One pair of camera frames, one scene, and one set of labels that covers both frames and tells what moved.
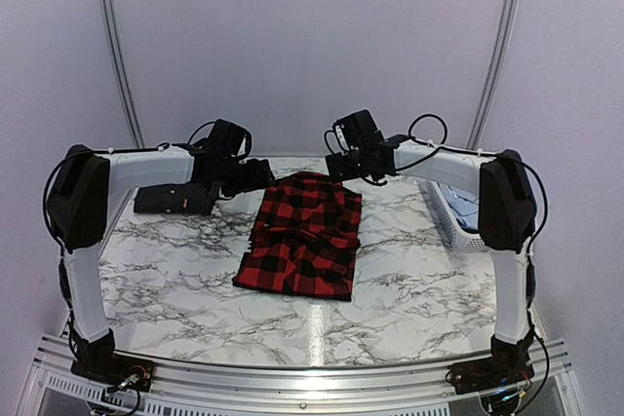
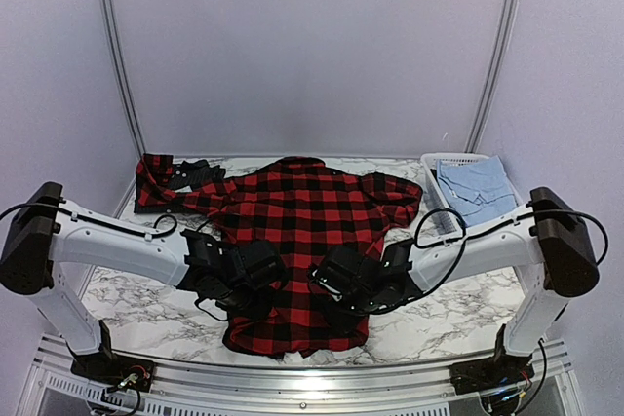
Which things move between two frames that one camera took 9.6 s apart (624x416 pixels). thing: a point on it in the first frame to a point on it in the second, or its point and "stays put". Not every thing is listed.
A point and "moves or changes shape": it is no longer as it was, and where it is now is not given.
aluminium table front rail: [57, 389] stays put
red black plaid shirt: [304, 238] moves or changes shape
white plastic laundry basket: [460, 238] stays put
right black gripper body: [355, 170] to [350, 320]
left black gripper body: [234, 179] to [241, 303]
